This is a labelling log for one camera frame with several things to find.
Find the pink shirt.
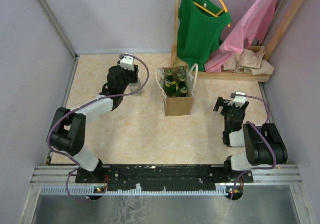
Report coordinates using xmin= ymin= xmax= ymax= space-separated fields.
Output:
xmin=204 ymin=0 xmax=277 ymax=73

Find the brown canvas bag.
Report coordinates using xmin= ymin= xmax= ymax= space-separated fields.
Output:
xmin=155 ymin=64 xmax=198 ymax=116

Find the aluminium frame rail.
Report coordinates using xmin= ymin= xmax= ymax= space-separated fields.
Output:
xmin=31 ymin=164 xmax=302 ymax=197

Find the green tank top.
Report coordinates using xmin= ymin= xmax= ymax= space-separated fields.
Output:
xmin=177 ymin=0 xmax=232 ymax=72

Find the yellow clothes hanger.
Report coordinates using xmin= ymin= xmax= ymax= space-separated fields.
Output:
xmin=189 ymin=0 xmax=232 ymax=29

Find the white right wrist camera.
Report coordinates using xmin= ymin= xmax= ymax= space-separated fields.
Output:
xmin=228 ymin=92 xmax=246 ymax=107

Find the beige crumpled cloth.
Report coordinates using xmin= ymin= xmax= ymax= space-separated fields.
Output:
xmin=222 ymin=46 xmax=274 ymax=75

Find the clear glass bottle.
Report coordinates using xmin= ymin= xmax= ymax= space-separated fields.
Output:
xmin=129 ymin=78 xmax=142 ymax=96

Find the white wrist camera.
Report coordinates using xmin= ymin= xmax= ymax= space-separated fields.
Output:
xmin=228 ymin=92 xmax=246 ymax=107
xmin=119 ymin=53 xmax=134 ymax=71

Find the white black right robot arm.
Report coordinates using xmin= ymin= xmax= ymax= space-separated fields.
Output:
xmin=214 ymin=96 xmax=288 ymax=182

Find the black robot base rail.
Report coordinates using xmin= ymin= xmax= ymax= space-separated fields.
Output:
xmin=75 ymin=164 xmax=241 ymax=191

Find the clear bottle in bag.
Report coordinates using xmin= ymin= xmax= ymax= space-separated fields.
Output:
xmin=176 ymin=66 xmax=186 ymax=78

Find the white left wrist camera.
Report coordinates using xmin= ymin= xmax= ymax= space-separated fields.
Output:
xmin=119 ymin=53 xmax=134 ymax=71

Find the green bottle yellow label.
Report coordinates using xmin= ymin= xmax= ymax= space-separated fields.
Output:
xmin=176 ymin=74 xmax=187 ymax=90

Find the wooden clothes rack frame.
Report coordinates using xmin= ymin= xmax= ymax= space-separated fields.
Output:
xmin=170 ymin=0 xmax=304 ymax=82

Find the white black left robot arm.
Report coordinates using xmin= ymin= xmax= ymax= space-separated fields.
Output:
xmin=47 ymin=64 xmax=225 ymax=182

